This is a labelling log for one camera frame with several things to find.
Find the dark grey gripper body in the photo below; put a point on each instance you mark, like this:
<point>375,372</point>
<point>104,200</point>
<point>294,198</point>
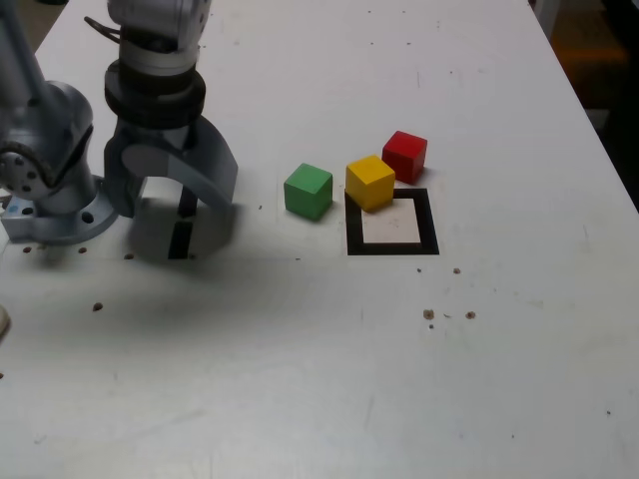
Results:
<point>155,135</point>

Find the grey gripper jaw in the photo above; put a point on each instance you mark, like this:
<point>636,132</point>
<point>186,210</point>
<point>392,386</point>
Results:
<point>116,179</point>
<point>214,169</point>

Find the green cube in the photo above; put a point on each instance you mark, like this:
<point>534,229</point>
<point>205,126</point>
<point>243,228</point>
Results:
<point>307,194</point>

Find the yellow cube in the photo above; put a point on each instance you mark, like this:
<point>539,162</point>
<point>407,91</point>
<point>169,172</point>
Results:
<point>370,182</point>

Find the red cube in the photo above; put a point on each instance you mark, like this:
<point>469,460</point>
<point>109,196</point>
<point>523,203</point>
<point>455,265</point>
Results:
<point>405,154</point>

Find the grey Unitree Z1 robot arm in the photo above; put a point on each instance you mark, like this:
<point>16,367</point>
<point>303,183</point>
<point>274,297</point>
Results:
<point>60,125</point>

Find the black tape square outline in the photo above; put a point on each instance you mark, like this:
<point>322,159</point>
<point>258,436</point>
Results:
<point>354,234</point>

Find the black tape strip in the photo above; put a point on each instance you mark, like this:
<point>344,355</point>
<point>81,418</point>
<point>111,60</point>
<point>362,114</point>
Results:
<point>180,239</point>

